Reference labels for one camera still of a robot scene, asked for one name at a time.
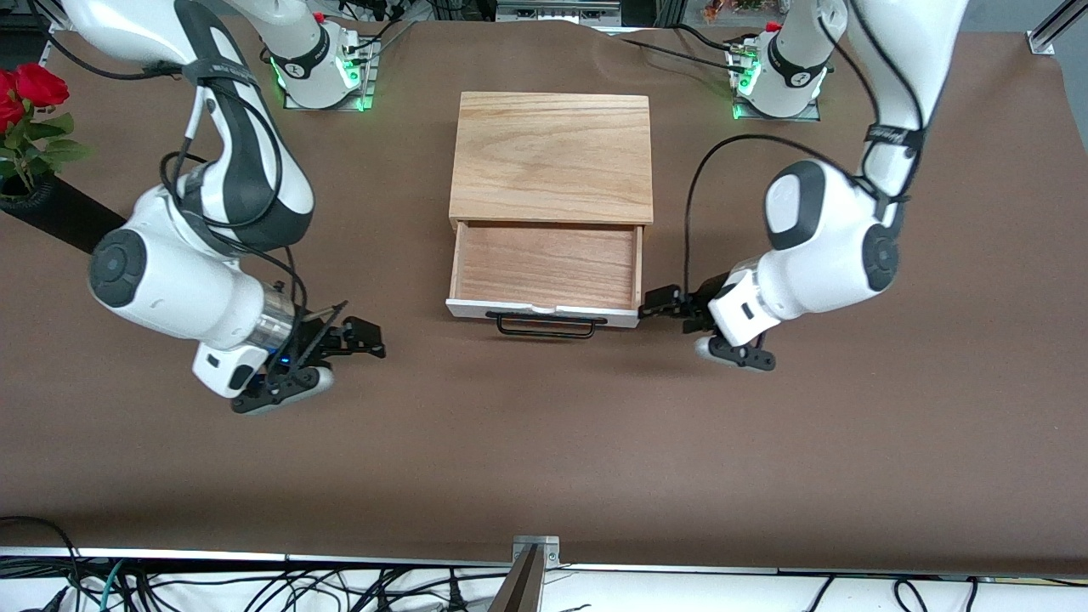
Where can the red artificial rose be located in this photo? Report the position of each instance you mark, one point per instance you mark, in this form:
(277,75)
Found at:
(7,106)
(40,83)

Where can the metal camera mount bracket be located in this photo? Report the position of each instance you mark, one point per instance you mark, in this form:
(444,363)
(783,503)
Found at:
(552,548)

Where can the grey power strip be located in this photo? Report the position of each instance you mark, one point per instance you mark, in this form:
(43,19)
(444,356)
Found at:
(552,10)

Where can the grey camera mount beam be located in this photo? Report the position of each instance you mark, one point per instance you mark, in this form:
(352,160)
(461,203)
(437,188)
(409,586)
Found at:
(518,591)

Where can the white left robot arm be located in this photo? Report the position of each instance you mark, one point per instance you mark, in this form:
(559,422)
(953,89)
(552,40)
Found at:
(824,246)

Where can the light wooden drawer cabinet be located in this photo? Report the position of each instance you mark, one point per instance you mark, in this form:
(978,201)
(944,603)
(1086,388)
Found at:
(552,153)

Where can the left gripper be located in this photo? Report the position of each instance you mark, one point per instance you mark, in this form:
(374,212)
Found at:
(702,304)

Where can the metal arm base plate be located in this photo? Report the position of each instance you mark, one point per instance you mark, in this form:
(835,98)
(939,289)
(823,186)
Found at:
(365,81)
(812,112)

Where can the black flower vase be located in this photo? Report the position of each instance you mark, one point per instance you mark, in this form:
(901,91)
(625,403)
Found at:
(76,217)

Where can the aluminium frame profile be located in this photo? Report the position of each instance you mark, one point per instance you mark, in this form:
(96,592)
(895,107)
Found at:
(1050,38)

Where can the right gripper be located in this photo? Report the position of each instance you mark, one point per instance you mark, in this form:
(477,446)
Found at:
(325,337)

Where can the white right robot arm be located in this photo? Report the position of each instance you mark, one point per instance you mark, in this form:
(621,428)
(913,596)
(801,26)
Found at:
(170,280)

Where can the brown table cover sheet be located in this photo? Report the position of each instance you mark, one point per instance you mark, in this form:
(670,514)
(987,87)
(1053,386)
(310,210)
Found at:
(510,442)

